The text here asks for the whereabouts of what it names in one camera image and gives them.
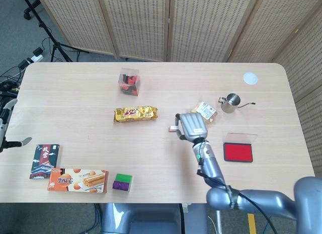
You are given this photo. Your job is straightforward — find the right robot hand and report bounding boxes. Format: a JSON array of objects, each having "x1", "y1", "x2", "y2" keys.
[{"x1": 175, "y1": 112, "x2": 209, "y2": 141}]

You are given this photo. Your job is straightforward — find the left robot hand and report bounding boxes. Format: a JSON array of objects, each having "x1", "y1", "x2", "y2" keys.
[{"x1": 0, "y1": 98, "x2": 33, "y2": 154}]

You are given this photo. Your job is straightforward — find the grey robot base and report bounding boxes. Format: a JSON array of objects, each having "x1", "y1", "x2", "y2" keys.
[{"x1": 100, "y1": 203, "x2": 209, "y2": 234}]

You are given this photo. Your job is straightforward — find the clear bag of biscuits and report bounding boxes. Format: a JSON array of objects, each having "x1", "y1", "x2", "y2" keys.
[{"x1": 190, "y1": 100, "x2": 219, "y2": 126}]

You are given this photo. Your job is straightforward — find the dark palace print box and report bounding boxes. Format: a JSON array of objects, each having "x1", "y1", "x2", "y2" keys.
[{"x1": 29, "y1": 143, "x2": 60, "y2": 180}]

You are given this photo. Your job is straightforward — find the steel long-spout pitcher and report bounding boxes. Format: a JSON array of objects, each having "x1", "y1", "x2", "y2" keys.
[{"x1": 218, "y1": 93, "x2": 257, "y2": 114}]

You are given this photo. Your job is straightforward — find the red ink pad clear lid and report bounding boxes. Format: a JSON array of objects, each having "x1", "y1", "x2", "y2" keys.
[{"x1": 223, "y1": 132, "x2": 258, "y2": 164}]

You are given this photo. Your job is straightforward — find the gold biscuit packet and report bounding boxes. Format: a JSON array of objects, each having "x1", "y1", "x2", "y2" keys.
[{"x1": 113, "y1": 106, "x2": 159, "y2": 123}]

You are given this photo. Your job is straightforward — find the orange egg roll box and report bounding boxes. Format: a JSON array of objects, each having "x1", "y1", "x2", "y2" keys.
[{"x1": 47, "y1": 167, "x2": 110, "y2": 194}]

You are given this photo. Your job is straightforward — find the white round table grommet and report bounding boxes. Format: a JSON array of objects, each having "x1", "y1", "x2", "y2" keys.
[{"x1": 243, "y1": 71, "x2": 259, "y2": 86}]

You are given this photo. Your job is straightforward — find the clear box orange black pieces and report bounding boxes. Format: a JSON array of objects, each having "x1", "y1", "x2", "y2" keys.
[{"x1": 118, "y1": 67, "x2": 141, "y2": 97}]

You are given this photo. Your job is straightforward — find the white power strip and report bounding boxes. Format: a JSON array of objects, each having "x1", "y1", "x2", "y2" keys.
[{"x1": 26, "y1": 48, "x2": 44, "y2": 63}]

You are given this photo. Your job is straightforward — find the green purple block toy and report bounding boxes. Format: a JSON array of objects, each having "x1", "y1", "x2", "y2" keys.
[{"x1": 112, "y1": 173, "x2": 133, "y2": 193}]

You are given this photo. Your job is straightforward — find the white table leg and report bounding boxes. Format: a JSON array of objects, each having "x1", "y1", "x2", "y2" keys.
[{"x1": 215, "y1": 210, "x2": 223, "y2": 234}]

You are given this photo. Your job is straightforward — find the wood rattan folding screen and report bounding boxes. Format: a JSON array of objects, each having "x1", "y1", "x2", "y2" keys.
[{"x1": 35, "y1": 0, "x2": 322, "y2": 179}]

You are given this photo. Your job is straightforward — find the black tripod stand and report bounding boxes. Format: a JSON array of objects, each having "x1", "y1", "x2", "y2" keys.
[{"x1": 19, "y1": 0, "x2": 90, "y2": 62}]

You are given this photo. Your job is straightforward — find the black office chair base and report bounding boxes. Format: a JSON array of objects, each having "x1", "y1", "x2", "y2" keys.
[{"x1": 24, "y1": 0, "x2": 41, "y2": 20}]

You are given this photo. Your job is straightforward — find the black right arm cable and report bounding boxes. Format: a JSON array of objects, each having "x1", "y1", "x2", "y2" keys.
[{"x1": 197, "y1": 143, "x2": 279, "y2": 234}]

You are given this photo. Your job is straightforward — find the black floor cable tangle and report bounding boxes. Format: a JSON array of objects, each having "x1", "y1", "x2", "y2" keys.
[{"x1": 0, "y1": 64, "x2": 26, "y2": 109}]

